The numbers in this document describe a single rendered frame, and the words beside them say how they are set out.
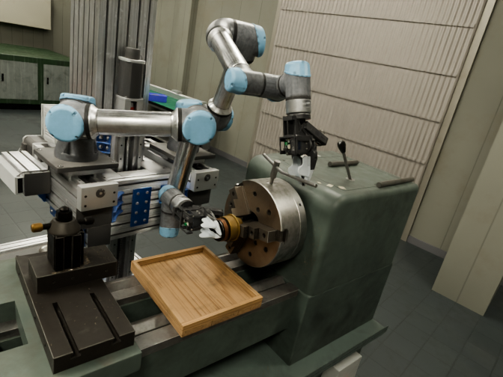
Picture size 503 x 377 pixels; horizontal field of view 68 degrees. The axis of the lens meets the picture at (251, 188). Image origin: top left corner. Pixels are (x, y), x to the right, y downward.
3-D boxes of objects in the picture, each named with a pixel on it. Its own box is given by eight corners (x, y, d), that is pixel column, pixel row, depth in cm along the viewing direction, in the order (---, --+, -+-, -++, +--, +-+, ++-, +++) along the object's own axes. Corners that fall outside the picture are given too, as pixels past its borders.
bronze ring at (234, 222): (232, 208, 129) (211, 212, 123) (249, 220, 123) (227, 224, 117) (228, 231, 133) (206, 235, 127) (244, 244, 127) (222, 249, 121)
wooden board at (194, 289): (203, 253, 148) (204, 244, 147) (260, 307, 123) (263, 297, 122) (130, 270, 129) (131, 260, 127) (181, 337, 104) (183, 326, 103)
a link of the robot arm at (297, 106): (297, 102, 115) (317, 99, 109) (297, 117, 116) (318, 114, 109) (280, 101, 110) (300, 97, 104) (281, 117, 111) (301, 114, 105)
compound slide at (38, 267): (104, 258, 114) (105, 244, 113) (116, 275, 107) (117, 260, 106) (28, 273, 101) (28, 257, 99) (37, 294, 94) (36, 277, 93)
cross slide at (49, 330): (80, 256, 120) (81, 244, 119) (134, 345, 91) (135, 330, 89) (15, 269, 109) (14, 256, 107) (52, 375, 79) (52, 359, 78)
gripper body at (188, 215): (187, 235, 122) (171, 220, 130) (209, 232, 127) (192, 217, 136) (190, 215, 119) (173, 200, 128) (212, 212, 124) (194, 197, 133)
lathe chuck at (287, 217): (234, 233, 154) (253, 164, 141) (284, 280, 133) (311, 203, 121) (216, 236, 148) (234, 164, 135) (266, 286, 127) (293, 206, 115)
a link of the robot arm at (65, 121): (56, 132, 129) (212, 137, 141) (43, 143, 115) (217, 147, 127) (52, 97, 125) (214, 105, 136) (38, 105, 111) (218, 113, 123)
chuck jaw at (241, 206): (250, 215, 136) (242, 185, 138) (258, 212, 132) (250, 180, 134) (225, 220, 129) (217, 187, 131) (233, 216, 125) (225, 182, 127)
